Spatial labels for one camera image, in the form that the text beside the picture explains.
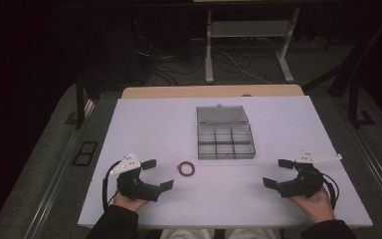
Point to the white metal stand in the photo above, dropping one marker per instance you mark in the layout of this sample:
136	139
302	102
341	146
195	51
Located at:
250	29

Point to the person's right hand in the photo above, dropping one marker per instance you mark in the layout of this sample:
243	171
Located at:
318	207

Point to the person's left hand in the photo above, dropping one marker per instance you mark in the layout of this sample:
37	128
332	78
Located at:
130	203

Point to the black metal stand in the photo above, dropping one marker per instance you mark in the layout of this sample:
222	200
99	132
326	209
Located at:
79	99
353	103

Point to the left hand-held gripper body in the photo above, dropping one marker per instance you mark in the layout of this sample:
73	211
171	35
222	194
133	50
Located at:
136	187

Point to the wooden table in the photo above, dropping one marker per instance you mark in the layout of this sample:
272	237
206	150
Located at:
212	91

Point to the clear plastic compartment box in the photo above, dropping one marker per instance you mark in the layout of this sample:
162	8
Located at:
225	141

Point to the slanted black bar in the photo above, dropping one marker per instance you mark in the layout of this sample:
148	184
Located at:
354	54

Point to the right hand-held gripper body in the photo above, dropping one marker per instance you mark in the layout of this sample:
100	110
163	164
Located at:
306	184

